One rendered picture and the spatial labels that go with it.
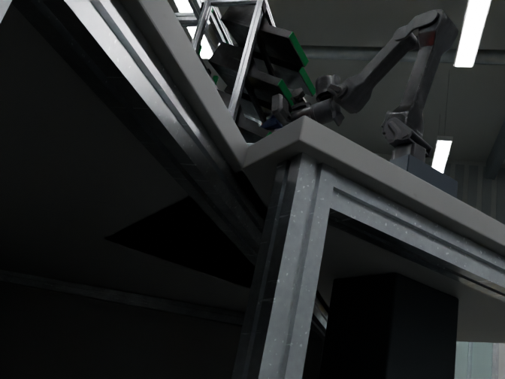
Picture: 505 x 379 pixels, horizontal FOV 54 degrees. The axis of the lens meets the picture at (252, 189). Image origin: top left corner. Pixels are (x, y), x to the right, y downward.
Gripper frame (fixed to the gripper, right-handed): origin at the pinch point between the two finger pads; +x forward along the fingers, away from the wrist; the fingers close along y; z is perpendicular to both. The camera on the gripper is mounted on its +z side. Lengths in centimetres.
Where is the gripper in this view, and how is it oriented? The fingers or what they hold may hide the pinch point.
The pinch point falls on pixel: (276, 128)
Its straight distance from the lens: 134.7
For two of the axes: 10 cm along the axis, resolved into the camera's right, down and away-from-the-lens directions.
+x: -8.6, 2.5, 4.5
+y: -5.1, -4.7, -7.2
